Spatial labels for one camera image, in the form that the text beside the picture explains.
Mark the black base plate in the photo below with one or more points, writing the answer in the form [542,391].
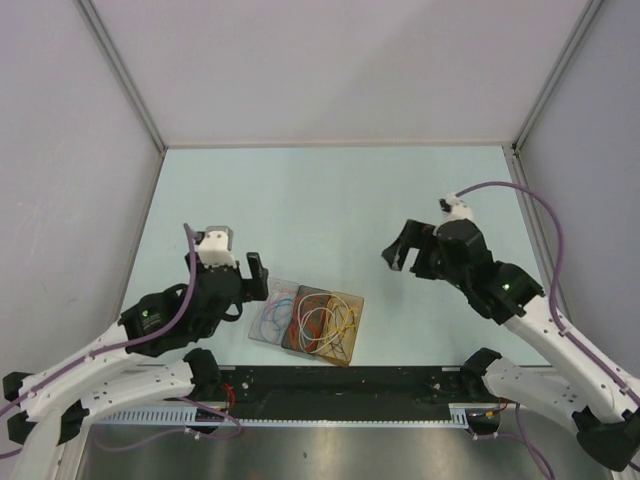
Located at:
[317,393]

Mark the right aluminium corner post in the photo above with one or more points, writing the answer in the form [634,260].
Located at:
[577,36]

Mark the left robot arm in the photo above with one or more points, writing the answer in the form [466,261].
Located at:
[159,323]

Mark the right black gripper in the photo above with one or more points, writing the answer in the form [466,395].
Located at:
[415,235]

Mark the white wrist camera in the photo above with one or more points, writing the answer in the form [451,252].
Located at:
[214,247]
[453,208]

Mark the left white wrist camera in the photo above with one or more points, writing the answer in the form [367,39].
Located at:
[214,247]

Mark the dark grey plastic bin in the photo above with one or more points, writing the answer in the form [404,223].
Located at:
[305,332]

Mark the aluminium corner post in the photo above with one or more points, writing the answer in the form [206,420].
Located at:
[114,60]
[577,36]

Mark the amber plastic bin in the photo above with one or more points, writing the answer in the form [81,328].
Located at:
[341,328]

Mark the clear plastic bin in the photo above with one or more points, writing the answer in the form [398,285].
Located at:
[274,315]

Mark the left aluminium corner post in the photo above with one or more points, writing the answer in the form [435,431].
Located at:
[114,60]

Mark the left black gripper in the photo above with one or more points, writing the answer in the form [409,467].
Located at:
[257,287]

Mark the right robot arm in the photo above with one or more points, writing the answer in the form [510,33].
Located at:
[596,399]

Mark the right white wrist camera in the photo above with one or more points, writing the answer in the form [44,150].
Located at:
[453,208]

